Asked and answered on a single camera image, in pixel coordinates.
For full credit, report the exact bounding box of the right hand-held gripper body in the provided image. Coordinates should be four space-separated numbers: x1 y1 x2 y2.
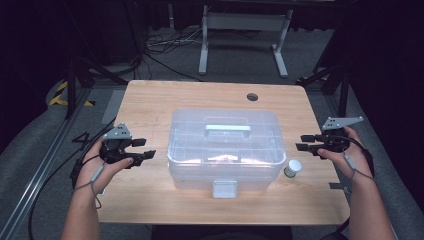
317 115 365 154

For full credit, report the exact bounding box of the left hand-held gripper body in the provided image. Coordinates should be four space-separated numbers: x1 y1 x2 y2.
99 122 135 164

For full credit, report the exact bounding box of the small white-capped bottle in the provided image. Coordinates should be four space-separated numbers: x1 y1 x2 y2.
283 159 303 179

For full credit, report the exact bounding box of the clear plastic storage box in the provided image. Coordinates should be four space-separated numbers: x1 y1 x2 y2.
166 108 288 200

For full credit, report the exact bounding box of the person's right hand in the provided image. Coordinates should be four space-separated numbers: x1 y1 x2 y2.
316 126 375 183

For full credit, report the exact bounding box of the person's left hand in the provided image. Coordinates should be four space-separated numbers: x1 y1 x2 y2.
75 136 135 198

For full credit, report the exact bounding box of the black metal stand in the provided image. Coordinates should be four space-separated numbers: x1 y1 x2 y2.
63 49 129 121
296 63 351 118

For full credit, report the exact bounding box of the grey right wrist strap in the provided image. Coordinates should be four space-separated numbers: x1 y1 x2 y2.
343 153 378 194

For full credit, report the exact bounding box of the grey wrist strap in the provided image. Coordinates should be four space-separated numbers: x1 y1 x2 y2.
72 163 106 209
343 153 378 194

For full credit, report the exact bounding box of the grey left wrist strap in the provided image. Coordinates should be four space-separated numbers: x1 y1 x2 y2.
72 163 106 209

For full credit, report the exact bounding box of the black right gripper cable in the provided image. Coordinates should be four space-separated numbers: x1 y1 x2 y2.
319 134 376 240

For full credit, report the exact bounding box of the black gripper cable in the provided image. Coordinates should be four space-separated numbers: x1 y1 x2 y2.
69 126 116 189
319 134 376 240

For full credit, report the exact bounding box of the small metal table bracket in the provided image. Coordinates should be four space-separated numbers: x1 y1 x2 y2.
329 181 351 194

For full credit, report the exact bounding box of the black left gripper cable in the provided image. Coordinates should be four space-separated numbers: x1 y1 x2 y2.
69 126 116 189

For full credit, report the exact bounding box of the black floor cable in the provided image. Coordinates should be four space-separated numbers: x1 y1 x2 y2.
28 116 118 240

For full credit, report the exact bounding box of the aluminium floor rail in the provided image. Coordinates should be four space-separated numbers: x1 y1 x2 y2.
0 88 94 240

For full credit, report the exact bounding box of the bundle of floor cables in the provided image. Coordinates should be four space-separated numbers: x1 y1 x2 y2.
143 26 204 56

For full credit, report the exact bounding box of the grey metal desk frame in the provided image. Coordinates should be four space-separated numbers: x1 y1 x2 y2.
198 4 294 79

